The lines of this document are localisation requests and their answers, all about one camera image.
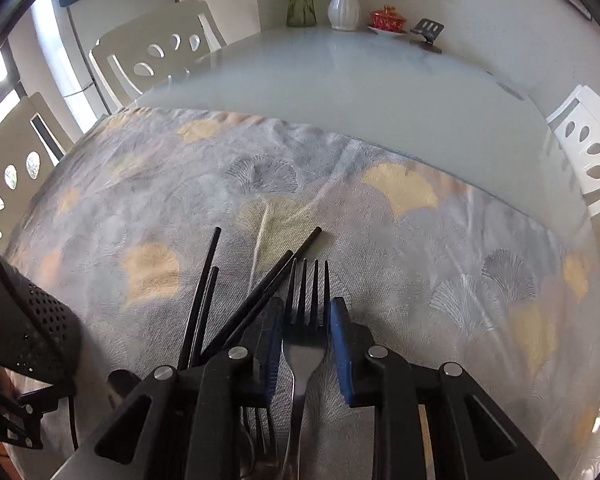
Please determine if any black perforated utensil holder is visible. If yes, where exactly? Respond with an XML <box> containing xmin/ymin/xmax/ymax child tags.
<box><xmin>0</xmin><ymin>264</ymin><xmax>84</xmax><ymax>386</ymax></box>

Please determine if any white saucer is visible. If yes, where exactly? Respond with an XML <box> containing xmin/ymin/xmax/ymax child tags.
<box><xmin>366</xmin><ymin>24</ymin><xmax>410</xmax><ymax>39</ymax></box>

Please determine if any green glass vase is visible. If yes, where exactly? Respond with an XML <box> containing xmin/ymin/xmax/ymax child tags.
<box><xmin>285</xmin><ymin>0</ymin><xmax>318</xmax><ymax>28</ymax></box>

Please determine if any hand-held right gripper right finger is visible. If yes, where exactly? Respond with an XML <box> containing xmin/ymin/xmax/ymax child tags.
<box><xmin>330</xmin><ymin>296</ymin><xmax>561</xmax><ymax>480</ymax></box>

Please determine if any white dining chair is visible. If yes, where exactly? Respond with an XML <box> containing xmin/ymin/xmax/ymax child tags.
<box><xmin>89</xmin><ymin>0</ymin><xmax>229</xmax><ymax>111</ymax></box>
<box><xmin>545</xmin><ymin>84</ymin><xmax>600</xmax><ymax>211</ymax></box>
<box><xmin>0</xmin><ymin>92</ymin><xmax>88</xmax><ymax>248</ymax></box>

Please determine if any red lidded teacup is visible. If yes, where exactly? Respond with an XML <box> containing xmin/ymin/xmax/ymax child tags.
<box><xmin>370</xmin><ymin>5</ymin><xmax>406</xmax><ymax>32</ymax></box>

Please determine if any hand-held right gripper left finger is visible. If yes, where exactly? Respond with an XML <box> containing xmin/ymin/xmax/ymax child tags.
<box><xmin>50</xmin><ymin>296</ymin><xmax>284</xmax><ymax>480</ymax></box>

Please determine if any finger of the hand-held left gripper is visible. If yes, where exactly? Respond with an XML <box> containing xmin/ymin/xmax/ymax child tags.
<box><xmin>0</xmin><ymin>375</ymin><xmax>76</xmax><ymax>450</ymax></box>

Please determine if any black phone stand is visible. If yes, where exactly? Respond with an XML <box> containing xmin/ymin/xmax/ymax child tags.
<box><xmin>410</xmin><ymin>18</ymin><xmax>446</xmax><ymax>54</ymax></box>

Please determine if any white ribbed vase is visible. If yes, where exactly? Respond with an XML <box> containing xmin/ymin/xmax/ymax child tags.
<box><xmin>327</xmin><ymin>0</ymin><xmax>363</xmax><ymax>31</ymax></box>

